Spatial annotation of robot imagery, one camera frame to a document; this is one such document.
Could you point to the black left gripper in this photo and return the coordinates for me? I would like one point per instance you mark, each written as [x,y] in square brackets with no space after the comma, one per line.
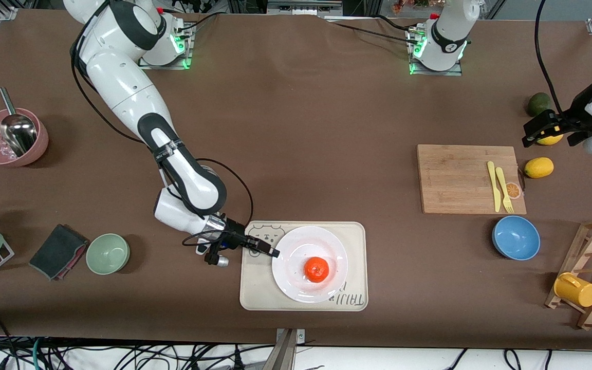
[568,123]

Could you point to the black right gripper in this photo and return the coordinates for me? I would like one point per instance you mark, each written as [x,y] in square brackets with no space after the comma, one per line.
[235,228]

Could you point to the white round plate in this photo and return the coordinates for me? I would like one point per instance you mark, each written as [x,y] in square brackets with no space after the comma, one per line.
[296,277]

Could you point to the orange fruit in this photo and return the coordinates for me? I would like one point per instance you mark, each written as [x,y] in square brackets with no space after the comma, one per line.
[316,270]

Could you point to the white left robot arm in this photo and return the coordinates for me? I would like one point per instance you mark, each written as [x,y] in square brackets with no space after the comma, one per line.
[447,31]

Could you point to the yellow lemon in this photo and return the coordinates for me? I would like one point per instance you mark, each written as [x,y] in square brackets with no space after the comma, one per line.
[539,167]
[550,140]

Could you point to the dark green avocado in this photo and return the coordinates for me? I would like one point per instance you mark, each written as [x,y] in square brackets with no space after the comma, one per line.
[537,103]

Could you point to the orange slice disc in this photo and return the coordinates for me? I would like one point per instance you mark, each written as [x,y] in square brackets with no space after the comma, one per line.
[515,191]

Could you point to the yellow plastic fork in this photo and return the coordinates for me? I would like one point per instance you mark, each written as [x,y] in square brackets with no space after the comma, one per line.
[503,187]

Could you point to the yellow plastic knife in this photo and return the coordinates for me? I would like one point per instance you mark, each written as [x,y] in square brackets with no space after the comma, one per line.
[494,187]

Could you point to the cream tray with bear print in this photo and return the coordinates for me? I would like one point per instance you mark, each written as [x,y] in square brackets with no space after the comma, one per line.
[357,241]

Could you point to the blue bowl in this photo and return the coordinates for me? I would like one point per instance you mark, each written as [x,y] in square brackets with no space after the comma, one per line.
[516,239]

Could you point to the bamboo cutting board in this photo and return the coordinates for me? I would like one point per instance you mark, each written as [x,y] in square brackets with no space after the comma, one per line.
[445,174]

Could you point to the wooden cup rack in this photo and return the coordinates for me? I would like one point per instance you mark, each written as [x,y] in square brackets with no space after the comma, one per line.
[579,262]

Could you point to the pale green bowl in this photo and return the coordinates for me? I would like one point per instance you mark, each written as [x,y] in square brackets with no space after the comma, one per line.
[107,254]

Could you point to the yellow mug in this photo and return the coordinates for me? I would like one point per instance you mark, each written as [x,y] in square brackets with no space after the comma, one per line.
[578,292]

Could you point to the pink cloth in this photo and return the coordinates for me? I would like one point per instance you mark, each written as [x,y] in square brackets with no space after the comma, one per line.
[77,259]

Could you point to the dark grey cloth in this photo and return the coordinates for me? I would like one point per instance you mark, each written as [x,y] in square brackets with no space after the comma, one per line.
[54,249]

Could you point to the metal scoop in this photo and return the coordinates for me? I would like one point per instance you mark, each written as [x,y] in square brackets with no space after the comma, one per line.
[18,131]

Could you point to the metal mount bracket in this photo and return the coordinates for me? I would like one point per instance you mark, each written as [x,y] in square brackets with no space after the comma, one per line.
[285,354]

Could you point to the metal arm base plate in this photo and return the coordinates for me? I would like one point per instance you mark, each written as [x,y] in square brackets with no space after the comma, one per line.
[165,67]
[437,73]

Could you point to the aluminium frame rail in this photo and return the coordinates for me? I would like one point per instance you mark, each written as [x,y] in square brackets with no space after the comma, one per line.
[303,6]

